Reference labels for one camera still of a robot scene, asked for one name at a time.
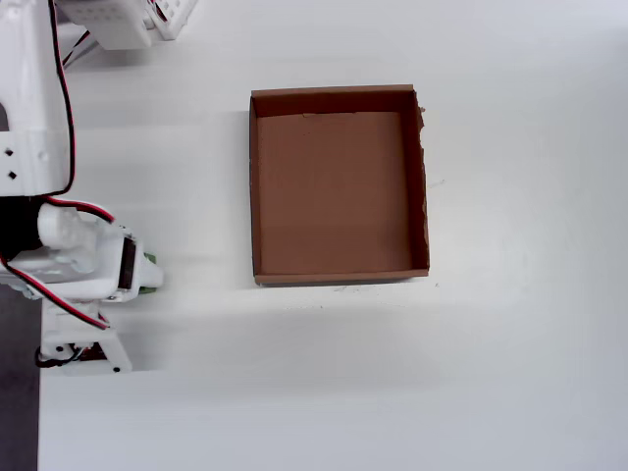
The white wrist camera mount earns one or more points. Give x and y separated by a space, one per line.
113 353

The brown cardboard box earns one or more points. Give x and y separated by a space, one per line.
333 196

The green cube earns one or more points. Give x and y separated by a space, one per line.
151 256

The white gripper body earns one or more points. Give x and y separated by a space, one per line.
130 268

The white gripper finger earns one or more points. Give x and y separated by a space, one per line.
151 277

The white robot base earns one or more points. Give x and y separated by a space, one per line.
172 24

